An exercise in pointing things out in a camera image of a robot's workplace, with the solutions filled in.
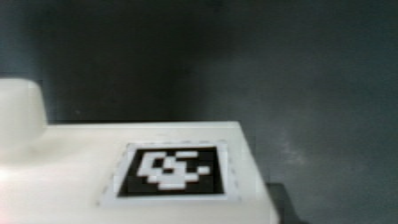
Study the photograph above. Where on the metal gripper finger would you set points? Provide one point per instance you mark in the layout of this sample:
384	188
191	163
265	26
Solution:
288	216

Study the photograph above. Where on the white drawer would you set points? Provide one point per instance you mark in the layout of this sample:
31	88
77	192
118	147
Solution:
159	173

